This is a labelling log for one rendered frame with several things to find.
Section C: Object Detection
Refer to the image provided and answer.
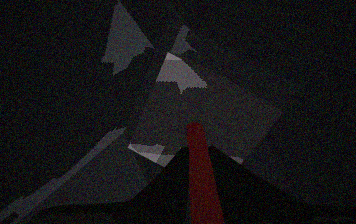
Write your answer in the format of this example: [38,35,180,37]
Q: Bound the dark red peg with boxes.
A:
[187,122,225,224]

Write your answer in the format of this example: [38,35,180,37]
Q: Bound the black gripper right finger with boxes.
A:
[208,147,356,224]

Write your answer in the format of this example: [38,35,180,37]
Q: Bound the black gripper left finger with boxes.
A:
[27,147,189,224]

